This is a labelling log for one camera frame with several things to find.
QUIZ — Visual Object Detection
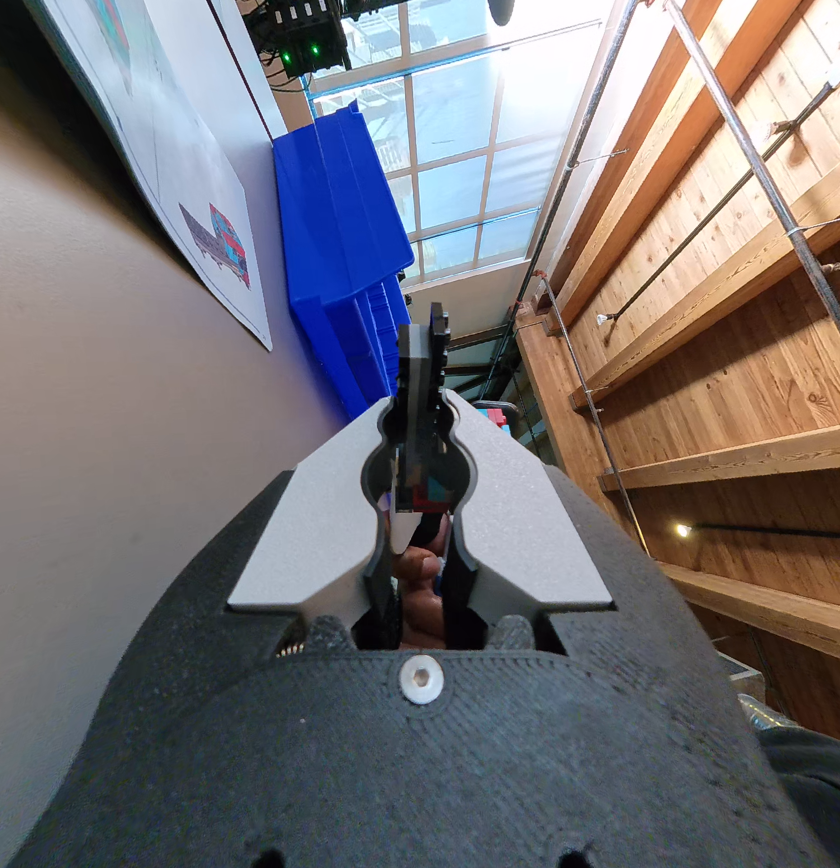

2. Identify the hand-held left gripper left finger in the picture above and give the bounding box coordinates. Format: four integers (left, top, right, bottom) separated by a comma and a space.
227, 396, 402, 651

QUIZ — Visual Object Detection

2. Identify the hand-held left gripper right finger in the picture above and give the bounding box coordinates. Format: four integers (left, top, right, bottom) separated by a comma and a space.
441, 388, 615, 651

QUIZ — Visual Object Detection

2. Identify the steel ceiling pipe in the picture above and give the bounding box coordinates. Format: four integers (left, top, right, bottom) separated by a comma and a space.
664, 0, 840, 354

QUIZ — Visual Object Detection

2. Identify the large grid window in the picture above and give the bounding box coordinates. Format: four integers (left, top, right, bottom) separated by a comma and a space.
305, 0, 620, 286

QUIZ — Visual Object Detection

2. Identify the toy brick truck model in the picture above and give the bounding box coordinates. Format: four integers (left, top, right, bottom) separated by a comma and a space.
390, 302, 461, 516

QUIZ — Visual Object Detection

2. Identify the black electronic device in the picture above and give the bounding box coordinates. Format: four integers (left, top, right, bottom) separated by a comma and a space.
242, 0, 354, 77

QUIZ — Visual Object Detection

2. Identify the thin steel pipe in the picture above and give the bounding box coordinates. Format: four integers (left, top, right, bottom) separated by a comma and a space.
538, 271, 651, 553

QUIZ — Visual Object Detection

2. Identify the brick instruction booklet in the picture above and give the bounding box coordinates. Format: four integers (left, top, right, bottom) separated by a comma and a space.
23, 0, 275, 354

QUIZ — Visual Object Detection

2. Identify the person's dark jacket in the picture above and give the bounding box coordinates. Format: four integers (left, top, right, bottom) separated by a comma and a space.
735, 695, 840, 868

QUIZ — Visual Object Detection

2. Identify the dark blue storage bin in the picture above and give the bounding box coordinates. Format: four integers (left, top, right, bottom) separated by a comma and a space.
271, 100, 417, 421

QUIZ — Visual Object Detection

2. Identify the person's left hand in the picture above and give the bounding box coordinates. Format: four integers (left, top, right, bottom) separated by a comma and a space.
391, 536, 449, 651

